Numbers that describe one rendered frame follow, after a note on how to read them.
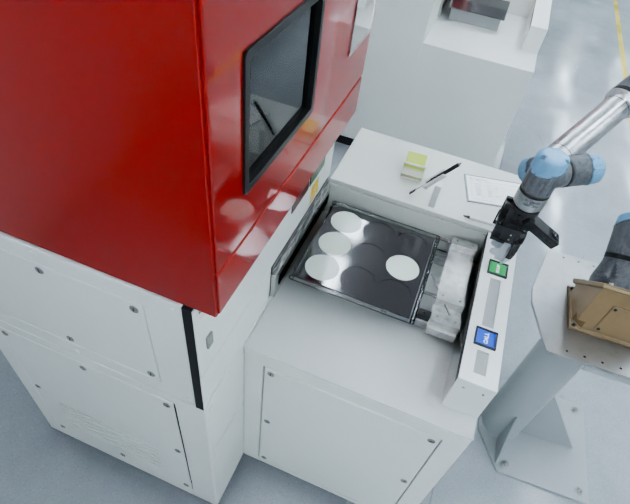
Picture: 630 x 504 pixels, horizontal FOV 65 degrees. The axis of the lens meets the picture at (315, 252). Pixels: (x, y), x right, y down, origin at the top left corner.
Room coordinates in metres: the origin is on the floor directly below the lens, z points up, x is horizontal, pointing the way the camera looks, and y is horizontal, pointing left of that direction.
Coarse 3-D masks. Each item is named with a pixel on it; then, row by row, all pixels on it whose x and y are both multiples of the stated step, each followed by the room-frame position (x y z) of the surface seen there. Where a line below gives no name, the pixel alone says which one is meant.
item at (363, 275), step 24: (360, 216) 1.21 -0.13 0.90; (360, 240) 1.10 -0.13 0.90; (384, 240) 1.11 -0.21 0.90; (408, 240) 1.13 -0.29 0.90; (432, 240) 1.15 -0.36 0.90; (360, 264) 1.00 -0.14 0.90; (384, 264) 1.01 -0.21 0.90; (336, 288) 0.89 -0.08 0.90; (360, 288) 0.90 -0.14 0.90; (384, 288) 0.92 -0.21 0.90; (408, 288) 0.93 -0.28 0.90; (408, 312) 0.84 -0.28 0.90
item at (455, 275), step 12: (456, 252) 1.13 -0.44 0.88; (444, 264) 1.08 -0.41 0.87; (456, 264) 1.08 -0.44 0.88; (468, 264) 1.08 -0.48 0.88; (444, 276) 1.02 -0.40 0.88; (456, 276) 1.03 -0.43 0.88; (468, 276) 1.03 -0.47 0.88; (444, 288) 0.97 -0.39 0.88; (456, 288) 0.98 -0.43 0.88; (444, 312) 0.88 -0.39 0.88; (456, 312) 0.89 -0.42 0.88; (444, 336) 0.81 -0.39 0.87
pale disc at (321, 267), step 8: (312, 256) 1.00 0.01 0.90; (320, 256) 1.00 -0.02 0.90; (328, 256) 1.01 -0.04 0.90; (312, 264) 0.97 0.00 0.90; (320, 264) 0.97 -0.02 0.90; (328, 264) 0.98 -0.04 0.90; (336, 264) 0.98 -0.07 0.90; (312, 272) 0.94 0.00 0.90; (320, 272) 0.94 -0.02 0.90; (328, 272) 0.95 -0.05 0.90; (336, 272) 0.95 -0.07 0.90
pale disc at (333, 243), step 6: (324, 234) 1.10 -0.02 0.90; (330, 234) 1.10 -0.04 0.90; (336, 234) 1.11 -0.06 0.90; (342, 234) 1.11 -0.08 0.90; (324, 240) 1.07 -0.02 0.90; (330, 240) 1.08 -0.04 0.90; (336, 240) 1.08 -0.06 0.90; (342, 240) 1.08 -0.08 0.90; (348, 240) 1.09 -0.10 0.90; (324, 246) 1.05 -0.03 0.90; (330, 246) 1.05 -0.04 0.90; (336, 246) 1.05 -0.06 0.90; (342, 246) 1.06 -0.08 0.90; (348, 246) 1.06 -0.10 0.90; (330, 252) 1.03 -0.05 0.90; (336, 252) 1.03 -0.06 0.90; (342, 252) 1.03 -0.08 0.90
